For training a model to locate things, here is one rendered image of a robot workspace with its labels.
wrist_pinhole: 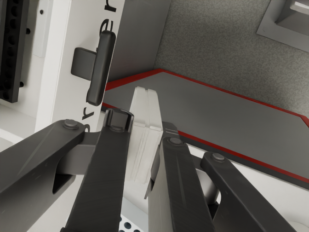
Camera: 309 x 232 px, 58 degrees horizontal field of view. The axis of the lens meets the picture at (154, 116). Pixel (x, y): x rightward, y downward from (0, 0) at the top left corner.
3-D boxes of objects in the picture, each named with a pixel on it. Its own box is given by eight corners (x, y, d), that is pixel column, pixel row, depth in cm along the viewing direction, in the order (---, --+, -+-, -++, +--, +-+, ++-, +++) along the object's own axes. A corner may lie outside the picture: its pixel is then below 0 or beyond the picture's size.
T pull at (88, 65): (118, 32, 26) (111, 32, 25) (102, 105, 29) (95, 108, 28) (85, 22, 27) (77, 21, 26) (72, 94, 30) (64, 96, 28)
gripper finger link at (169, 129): (160, 162, 11) (231, 178, 11) (156, 118, 16) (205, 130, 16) (151, 194, 12) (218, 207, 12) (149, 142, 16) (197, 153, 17)
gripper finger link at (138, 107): (131, 182, 13) (116, 179, 13) (135, 127, 20) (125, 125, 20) (147, 126, 12) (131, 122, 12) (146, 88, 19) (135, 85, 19)
